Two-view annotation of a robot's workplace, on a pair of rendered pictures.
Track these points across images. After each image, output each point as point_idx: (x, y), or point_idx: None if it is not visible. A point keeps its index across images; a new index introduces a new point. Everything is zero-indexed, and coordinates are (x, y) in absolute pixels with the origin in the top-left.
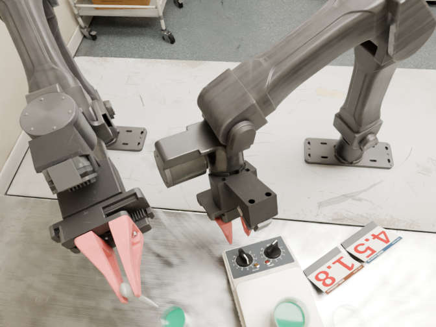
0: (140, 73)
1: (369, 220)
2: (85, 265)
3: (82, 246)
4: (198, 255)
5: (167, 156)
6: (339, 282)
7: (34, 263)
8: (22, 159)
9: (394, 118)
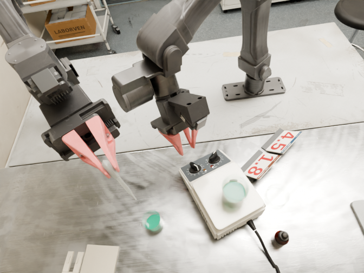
0: (96, 66)
1: (277, 128)
2: (78, 202)
3: (68, 140)
4: (161, 176)
5: (122, 83)
6: (265, 169)
7: (38, 209)
8: None
9: (279, 61)
